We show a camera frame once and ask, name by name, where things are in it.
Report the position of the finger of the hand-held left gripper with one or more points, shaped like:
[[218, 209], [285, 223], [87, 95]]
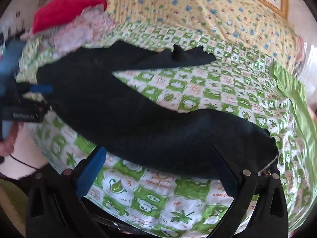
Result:
[[40, 88]]

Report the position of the pink floral cloth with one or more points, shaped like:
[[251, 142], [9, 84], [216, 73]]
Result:
[[86, 29]]

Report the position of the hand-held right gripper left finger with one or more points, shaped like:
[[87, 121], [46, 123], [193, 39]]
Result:
[[91, 174]]

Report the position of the person's left forearm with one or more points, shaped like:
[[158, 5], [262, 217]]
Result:
[[29, 153]]

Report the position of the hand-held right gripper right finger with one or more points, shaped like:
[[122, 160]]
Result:
[[227, 176]]

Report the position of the black pants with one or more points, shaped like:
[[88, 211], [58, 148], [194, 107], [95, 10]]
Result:
[[123, 104]]

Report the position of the red cloth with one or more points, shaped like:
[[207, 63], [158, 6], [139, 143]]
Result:
[[64, 10]]

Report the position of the green checked bed sheet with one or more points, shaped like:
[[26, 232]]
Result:
[[198, 84]]

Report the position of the yellow floral quilt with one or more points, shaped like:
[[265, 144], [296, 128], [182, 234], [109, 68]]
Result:
[[185, 5]]

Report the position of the green satin cloth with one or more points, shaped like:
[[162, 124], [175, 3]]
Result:
[[297, 99]]

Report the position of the person's left hand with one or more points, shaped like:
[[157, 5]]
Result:
[[7, 145]]

